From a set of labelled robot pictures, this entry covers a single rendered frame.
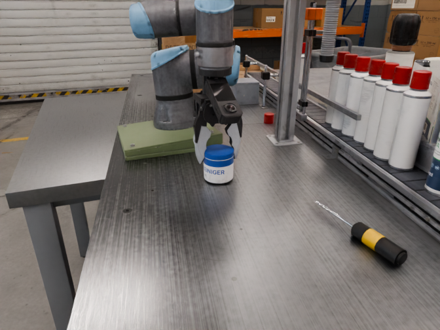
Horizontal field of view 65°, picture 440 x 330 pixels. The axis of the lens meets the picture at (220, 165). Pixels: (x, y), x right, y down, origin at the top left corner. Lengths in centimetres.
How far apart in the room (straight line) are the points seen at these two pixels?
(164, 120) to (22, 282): 120
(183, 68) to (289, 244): 62
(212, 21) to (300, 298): 51
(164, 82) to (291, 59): 36
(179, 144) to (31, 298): 117
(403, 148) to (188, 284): 52
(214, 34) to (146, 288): 47
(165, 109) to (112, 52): 422
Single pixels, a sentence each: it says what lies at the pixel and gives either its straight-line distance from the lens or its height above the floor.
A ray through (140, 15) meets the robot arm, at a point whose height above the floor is 118.
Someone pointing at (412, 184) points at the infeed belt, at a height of 88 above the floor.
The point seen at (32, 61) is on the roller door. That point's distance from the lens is 531.
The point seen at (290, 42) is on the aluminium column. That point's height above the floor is 111.
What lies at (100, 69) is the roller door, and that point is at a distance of 529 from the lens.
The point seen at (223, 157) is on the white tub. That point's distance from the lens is 76.
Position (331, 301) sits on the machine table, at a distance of 54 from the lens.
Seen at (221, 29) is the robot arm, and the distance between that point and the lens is 72.
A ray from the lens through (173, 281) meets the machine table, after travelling 55.
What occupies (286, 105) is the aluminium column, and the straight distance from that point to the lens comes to 102.
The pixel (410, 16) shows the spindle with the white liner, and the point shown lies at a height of 117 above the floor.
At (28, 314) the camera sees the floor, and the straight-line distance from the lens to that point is 182.
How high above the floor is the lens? 120
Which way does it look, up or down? 25 degrees down
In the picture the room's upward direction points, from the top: straight up
